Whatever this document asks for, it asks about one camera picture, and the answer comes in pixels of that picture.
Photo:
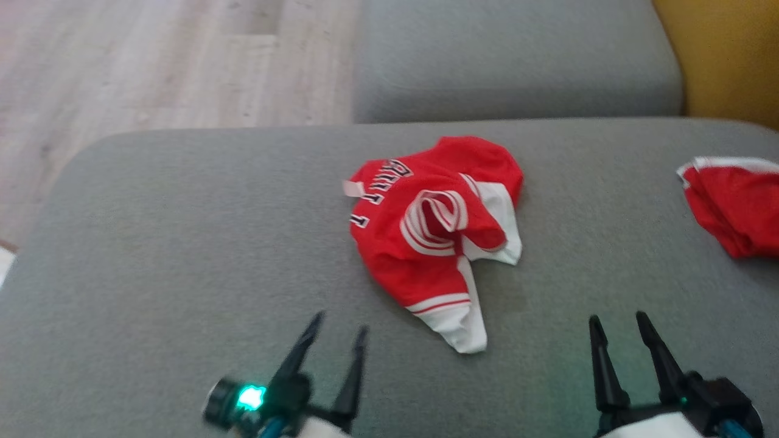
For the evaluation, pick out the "grey sofa chaise cushion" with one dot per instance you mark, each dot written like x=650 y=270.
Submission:
x=182 y=243

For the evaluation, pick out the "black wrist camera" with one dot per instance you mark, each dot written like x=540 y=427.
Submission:
x=724 y=398
x=234 y=401

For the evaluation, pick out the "yellow sofa backrest cushion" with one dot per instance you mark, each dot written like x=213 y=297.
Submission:
x=730 y=55

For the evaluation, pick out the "red and white basketball jersey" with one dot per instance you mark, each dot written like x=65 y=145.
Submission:
x=420 y=255

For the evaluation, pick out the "grey sofa seat cushion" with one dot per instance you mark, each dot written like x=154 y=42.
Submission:
x=511 y=61

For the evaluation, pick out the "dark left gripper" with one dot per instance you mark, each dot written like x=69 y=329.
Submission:
x=298 y=401

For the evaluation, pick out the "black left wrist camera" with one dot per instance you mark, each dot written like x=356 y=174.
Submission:
x=234 y=401

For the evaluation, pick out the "dark and white right gripper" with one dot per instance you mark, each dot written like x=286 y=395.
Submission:
x=651 y=426

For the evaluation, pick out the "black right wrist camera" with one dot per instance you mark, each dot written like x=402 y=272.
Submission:
x=724 y=398

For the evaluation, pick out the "red shorts with white band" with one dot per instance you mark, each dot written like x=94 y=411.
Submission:
x=736 y=207

